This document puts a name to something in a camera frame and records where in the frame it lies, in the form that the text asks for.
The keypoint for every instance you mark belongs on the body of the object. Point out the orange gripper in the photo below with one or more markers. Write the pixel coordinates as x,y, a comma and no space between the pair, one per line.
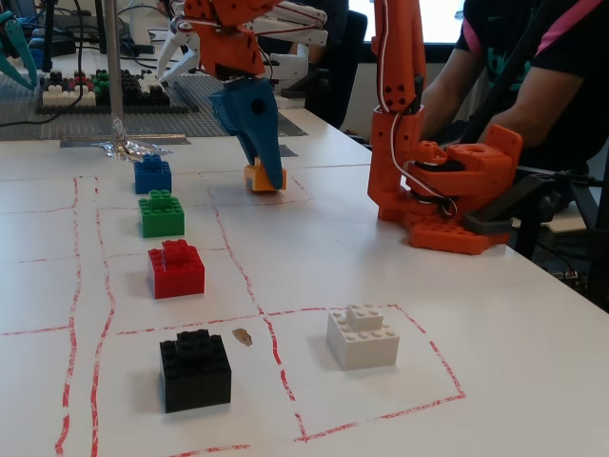
248,111

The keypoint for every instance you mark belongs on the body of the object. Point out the yellow brick block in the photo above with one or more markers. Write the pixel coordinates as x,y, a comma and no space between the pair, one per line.
254,178

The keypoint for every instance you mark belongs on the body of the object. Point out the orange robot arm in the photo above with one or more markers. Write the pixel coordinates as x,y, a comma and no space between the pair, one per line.
395,71

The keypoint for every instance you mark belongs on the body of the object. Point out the person forearm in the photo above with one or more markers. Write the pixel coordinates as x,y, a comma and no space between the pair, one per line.
533,107
449,95

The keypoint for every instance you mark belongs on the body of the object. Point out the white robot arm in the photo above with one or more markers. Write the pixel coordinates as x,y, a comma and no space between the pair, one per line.
290,66

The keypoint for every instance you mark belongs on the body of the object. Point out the grey square marker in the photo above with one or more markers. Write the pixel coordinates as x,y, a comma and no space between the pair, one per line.
288,151

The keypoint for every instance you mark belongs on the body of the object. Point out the blue brick block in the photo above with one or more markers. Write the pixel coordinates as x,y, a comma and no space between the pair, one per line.
152,178

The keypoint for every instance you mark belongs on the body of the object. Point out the small green brick block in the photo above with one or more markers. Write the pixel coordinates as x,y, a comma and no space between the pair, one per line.
162,219

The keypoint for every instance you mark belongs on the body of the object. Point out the red brick block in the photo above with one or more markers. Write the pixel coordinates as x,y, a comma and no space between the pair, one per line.
176,276

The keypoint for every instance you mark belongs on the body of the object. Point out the white brick block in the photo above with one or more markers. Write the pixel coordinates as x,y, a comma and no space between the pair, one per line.
364,347

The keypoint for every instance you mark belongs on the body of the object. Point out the black brick block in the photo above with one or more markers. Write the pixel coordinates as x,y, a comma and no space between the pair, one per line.
195,376

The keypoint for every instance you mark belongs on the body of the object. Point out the wide grey tape strip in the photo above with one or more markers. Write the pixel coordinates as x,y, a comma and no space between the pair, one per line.
290,126

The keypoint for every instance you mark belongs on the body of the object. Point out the grey studded baseplate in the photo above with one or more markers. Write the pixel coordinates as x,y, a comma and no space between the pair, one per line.
181,125

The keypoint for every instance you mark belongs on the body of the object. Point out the long grey tape strip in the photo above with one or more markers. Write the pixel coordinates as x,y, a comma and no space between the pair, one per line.
157,140

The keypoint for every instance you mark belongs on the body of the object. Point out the black office chair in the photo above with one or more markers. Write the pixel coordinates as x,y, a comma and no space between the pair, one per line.
338,76

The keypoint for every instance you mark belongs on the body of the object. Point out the tall white brick stack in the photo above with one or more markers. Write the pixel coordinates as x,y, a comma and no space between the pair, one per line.
151,83

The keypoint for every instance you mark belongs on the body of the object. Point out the crumpled aluminium foil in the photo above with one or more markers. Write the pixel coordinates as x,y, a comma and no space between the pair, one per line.
135,150

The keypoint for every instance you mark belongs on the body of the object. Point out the black brick stack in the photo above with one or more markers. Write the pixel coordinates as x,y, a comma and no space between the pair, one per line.
132,94

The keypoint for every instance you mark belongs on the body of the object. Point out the metal pole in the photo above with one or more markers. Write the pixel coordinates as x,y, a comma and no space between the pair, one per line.
115,57

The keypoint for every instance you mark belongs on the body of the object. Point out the green brick stack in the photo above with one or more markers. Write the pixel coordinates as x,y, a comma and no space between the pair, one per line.
101,82

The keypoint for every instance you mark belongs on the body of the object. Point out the low white brick stack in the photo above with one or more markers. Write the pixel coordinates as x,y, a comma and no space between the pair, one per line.
66,98

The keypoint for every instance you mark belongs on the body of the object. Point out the bright lit screen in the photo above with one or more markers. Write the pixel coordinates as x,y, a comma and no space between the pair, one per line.
442,19

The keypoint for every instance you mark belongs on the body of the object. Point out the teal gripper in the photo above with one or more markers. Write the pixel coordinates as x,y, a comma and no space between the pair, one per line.
21,52

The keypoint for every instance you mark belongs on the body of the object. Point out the black table clamp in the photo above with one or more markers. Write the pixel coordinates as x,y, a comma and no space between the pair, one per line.
490,224

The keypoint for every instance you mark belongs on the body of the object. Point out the black shirt torso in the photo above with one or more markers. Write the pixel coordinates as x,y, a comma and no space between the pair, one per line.
571,43

